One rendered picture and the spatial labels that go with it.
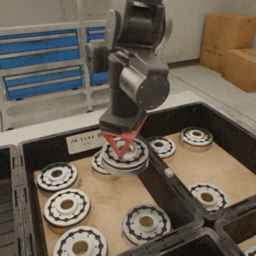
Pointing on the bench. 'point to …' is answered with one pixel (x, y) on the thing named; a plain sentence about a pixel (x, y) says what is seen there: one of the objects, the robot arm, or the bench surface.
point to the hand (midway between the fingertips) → (124, 146)
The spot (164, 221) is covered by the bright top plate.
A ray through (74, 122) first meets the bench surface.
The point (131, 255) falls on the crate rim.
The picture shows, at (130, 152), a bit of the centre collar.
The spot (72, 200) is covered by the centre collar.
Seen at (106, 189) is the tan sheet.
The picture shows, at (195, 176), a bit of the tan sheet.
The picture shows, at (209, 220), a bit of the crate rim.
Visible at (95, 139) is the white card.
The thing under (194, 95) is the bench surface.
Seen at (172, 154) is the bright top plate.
